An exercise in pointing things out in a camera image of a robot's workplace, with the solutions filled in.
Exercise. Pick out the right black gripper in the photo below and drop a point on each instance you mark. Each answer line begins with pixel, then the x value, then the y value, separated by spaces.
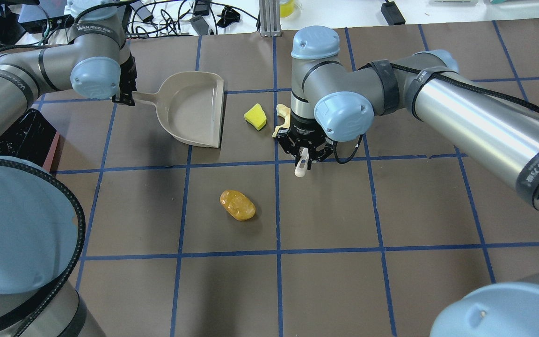
pixel 303 132

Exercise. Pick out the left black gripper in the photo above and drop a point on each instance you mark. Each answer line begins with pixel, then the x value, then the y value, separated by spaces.
pixel 128 75

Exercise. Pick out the beige hand brush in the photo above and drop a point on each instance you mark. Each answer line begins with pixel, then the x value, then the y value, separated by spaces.
pixel 300 170

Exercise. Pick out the pale crescent bread piece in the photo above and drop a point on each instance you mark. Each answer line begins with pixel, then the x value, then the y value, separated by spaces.
pixel 284 113

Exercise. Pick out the yellow sponge piece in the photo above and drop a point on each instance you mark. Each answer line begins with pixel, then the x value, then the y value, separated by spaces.
pixel 256 117

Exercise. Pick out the beige plastic dustpan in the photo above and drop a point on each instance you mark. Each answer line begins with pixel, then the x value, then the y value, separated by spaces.
pixel 189 106

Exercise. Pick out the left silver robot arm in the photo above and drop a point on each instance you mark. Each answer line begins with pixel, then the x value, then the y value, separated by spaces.
pixel 42 223

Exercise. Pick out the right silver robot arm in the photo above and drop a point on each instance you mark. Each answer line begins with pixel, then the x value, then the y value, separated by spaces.
pixel 375 248

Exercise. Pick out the pink bin with black bag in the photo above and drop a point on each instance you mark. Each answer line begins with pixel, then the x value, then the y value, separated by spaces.
pixel 31 138

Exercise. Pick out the orange potato toy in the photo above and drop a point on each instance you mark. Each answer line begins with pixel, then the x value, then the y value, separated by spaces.
pixel 238 205

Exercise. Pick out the yellow tape roll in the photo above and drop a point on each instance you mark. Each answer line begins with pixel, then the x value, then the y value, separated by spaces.
pixel 287 8

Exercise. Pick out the black power adapter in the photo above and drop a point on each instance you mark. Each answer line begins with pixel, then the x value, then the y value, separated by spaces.
pixel 392 13

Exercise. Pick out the aluminium frame post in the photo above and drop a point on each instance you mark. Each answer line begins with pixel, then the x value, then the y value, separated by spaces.
pixel 269 18

